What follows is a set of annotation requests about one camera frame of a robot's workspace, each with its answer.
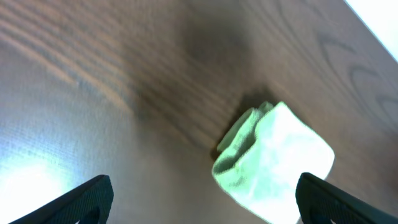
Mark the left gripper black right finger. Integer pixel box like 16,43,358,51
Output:
295,172,397,224

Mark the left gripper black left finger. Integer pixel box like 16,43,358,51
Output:
11,175,114,224

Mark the light green cloth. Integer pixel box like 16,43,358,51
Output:
211,101,335,223

